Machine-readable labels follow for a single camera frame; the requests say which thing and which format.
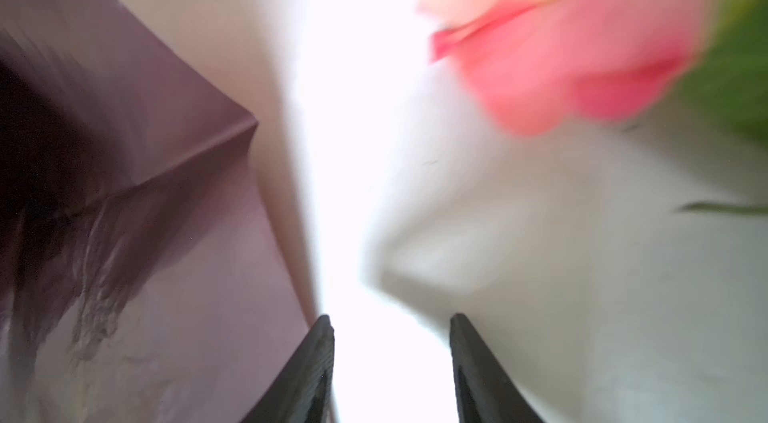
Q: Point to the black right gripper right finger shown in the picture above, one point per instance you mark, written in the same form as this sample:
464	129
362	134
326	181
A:
484	391

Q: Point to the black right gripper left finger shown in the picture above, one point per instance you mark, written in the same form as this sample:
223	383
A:
301	392

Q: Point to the dark red wrapping paper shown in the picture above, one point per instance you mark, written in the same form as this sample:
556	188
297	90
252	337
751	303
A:
140	278

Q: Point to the pink fake rose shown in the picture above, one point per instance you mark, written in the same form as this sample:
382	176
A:
533	63

